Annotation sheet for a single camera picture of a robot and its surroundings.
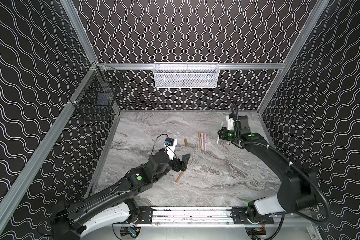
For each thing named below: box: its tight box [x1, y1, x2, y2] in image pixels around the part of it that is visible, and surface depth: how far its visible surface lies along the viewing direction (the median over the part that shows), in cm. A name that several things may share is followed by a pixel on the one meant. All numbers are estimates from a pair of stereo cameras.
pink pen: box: [203, 133, 206, 152], surface depth 105 cm
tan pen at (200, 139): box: [198, 131, 202, 149], surface depth 105 cm
